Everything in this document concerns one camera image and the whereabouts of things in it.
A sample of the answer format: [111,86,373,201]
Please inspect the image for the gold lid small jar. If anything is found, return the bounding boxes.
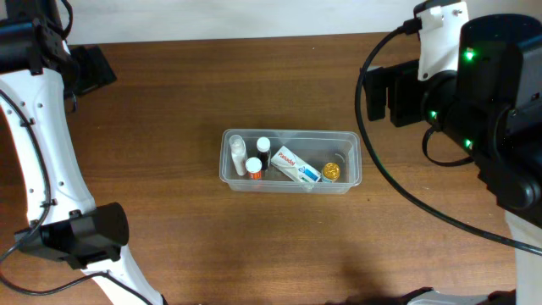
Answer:
[321,163,340,183]

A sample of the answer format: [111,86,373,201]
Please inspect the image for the white lotion bottle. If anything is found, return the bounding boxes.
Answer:
[229,135,247,176]

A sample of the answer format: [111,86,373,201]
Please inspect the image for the orange tube white cap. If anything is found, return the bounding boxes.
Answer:
[246,157,263,180]

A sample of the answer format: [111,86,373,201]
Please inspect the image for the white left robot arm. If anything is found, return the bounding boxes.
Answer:
[1,0,165,304]

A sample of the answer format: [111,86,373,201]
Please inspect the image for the dark bottle white cap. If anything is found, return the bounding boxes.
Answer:
[257,137,271,171]

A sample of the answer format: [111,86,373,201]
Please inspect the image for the clear plastic container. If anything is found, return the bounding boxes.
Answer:
[219,129,362,194]

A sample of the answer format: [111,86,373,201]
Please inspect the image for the white Panadol box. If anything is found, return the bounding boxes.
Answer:
[271,146,321,183]

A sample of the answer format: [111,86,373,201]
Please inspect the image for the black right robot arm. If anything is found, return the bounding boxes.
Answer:
[355,1,541,304]

